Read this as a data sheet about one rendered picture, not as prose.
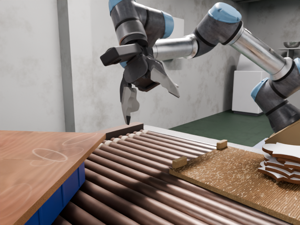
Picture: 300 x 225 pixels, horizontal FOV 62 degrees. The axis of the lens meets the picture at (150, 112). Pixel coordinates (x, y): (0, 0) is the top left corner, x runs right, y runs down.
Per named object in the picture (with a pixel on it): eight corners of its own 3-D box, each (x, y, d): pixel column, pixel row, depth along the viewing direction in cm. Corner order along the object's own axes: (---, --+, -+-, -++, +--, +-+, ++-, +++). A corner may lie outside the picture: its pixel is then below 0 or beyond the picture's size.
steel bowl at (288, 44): (302, 48, 621) (303, 42, 618) (298, 47, 592) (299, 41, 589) (285, 48, 647) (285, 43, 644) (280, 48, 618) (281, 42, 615)
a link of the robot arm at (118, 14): (140, -7, 69) (114, -16, 64) (151, 23, 66) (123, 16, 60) (127, 13, 75) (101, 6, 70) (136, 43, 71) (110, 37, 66)
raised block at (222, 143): (223, 145, 103) (223, 139, 102) (227, 146, 101) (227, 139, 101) (215, 148, 98) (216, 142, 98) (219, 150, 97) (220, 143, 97)
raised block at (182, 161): (182, 163, 84) (183, 155, 84) (187, 164, 83) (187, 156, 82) (171, 168, 80) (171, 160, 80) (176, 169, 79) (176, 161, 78)
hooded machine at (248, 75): (243, 109, 712) (247, 52, 681) (268, 112, 668) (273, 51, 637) (231, 113, 653) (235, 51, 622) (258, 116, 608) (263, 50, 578)
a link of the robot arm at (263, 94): (269, 111, 126) (252, 90, 129) (293, 95, 117) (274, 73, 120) (260, 116, 117) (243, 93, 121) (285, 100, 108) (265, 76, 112)
